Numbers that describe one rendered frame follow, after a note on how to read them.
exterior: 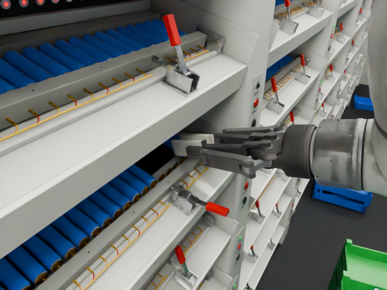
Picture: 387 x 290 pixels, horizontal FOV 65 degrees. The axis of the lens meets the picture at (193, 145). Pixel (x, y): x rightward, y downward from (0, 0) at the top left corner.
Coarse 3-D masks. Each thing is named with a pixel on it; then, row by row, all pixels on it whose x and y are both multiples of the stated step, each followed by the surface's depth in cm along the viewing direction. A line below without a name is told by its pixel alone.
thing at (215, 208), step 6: (186, 198) 48; (192, 198) 48; (198, 204) 47; (204, 204) 46; (210, 204) 46; (216, 204) 46; (210, 210) 46; (216, 210) 45; (222, 210) 45; (228, 210) 45
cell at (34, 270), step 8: (16, 248) 36; (8, 256) 36; (16, 256) 35; (24, 256) 35; (16, 264) 35; (24, 264) 35; (32, 264) 35; (40, 264) 36; (24, 272) 35; (32, 272) 34; (40, 272) 35; (32, 280) 34
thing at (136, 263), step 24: (168, 168) 55; (192, 192) 52; (216, 192) 54; (168, 216) 47; (192, 216) 48; (144, 240) 43; (168, 240) 44; (120, 264) 39; (144, 264) 40; (96, 288) 37; (120, 288) 37
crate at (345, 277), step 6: (342, 276) 91; (348, 276) 89; (342, 282) 91; (348, 282) 92; (354, 282) 92; (360, 282) 91; (366, 282) 91; (342, 288) 89; (348, 288) 94; (354, 288) 93; (360, 288) 92; (366, 288) 91; (372, 288) 91; (378, 288) 90; (384, 288) 89
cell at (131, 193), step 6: (114, 180) 47; (120, 180) 48; (114, 186) 47; (120, 186) 47; (126, 186) 47; (120, 192) 47; (126, 192) 46; (132, 192) 46; (138, 192) 47; (132, 198) 46
